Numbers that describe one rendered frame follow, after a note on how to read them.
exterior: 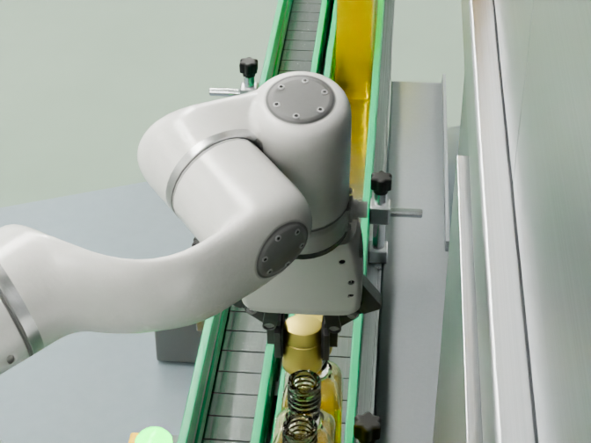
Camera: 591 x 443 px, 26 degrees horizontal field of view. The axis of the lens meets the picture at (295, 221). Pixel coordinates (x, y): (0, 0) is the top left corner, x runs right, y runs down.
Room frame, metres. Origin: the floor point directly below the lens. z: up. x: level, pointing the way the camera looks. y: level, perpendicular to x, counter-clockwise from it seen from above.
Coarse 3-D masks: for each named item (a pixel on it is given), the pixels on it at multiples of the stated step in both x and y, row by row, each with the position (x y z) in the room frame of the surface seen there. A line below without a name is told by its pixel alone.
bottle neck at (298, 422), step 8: (296, 416) 0.79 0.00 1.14; (304, 416) 0.79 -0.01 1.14; (288, 424) 0.78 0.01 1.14; (296, 424) 0.79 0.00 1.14; (304, 424) 0.79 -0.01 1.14; (312, 424) 0.78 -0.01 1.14; (288, 432) 0.77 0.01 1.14; (296, 432) 0.79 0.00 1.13; (304, 432) 0.79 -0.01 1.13; (312, 432) 0.77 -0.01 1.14; (288, 440) 0.77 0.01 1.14; (296, 440) 0.77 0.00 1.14; (304, 440) 0.77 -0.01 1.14; (312, 440) 0.77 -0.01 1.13
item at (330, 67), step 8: (336, 0) 2.00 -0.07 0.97; (336, 8) 1.97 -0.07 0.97; (336, 16) 1.94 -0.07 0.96; (328, 48) 1.82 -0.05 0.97; (328, 56) 1.79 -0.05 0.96; (328, 64) 1.77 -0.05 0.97; (328, 72) 1.74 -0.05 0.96; (280, 384) 1.03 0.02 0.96; (280, 392) 1.02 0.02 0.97; (280, 400) 1.00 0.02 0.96; (280, 408) 0.99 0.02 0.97; (272, 440) 0.94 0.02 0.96
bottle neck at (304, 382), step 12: (300, 372) 0.85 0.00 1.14; (312, 372) 0.85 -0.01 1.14; (288, 384) 0.83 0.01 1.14; (300, 384) 0.85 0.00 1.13; (312, 384) 0.84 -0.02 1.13; (288, 396) 0.83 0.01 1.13; (300, 396) 0.82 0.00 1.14; (312, 396) 0.82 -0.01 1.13; (288, 408) 0.83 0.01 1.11; (300, 408) 0.82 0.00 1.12; (312, 408) 0.82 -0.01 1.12
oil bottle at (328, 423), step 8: (320, 408) 0.86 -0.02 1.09; (280, 416) 0.85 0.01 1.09; (328, 416) 0.85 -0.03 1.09; (280, 424) 0.84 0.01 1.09; (320, 424) 0.83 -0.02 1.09; (328, 424) 0.84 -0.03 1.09; (280, 432) 0.83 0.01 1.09; (320, 432) 0.83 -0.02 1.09; (328, 432) 0.83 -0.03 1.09; (336, 432) 0.86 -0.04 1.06; (280, 440) 0.82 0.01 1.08; (320, 440) 0.82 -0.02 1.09; (328, 440) 0.82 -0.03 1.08
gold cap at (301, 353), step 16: (288, 320) 0.88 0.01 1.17; (304, 320) 0.88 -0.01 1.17; (288, 336) 0.86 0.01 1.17; (304, 336) 0.86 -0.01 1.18; (320, 336) 0.87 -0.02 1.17; (288, 352) 0.86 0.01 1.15; (304, 352) 0.85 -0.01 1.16; (320, 352) 0.86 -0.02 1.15; (288, 368) 0.86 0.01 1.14; (304, 368) 0.85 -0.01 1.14; (320, 368) 0.86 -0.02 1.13
